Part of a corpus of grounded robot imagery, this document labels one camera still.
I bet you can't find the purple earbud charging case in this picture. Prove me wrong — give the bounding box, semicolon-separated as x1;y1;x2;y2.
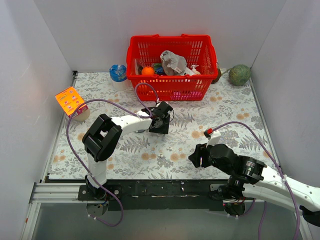
135;129;145;134

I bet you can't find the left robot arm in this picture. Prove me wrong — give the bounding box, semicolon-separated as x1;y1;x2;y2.
82;101;173;200

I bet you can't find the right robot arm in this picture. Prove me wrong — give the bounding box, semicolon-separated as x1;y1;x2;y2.
188;144;320;226

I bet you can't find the floral patterned table mat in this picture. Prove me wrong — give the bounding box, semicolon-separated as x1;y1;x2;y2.
47;72;273;181

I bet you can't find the orange fruit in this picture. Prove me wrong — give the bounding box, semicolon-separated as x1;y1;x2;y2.
141;66;155;76

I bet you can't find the green blue item in basket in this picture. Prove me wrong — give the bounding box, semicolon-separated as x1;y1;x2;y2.
152;63;166;76

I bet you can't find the red plastic shopping basket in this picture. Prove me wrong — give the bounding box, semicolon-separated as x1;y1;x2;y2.
126;34;218;101

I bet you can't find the crumpled grey plastic bag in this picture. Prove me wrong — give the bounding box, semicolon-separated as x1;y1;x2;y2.
160;50;187;76

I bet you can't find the white pump bottle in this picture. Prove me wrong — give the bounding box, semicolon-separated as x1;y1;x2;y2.
184;65;201;76

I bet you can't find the blue lidded white cup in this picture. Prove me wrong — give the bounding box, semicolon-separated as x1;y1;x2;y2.
109;64;129;91

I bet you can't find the brown object behind basket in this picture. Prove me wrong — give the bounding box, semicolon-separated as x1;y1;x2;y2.
210;62;223;85

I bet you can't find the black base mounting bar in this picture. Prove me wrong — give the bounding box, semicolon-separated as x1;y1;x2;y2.
77;172;246;216

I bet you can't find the beige round container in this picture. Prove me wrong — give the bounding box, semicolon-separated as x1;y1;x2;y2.
72;109;91;122

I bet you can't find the green melon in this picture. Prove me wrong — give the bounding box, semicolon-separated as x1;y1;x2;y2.
228;64;251;86

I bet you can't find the orange snack box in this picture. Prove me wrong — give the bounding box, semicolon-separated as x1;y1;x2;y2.
55;86;89;119

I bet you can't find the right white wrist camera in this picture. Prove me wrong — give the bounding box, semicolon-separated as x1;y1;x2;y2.
203;128;222;147

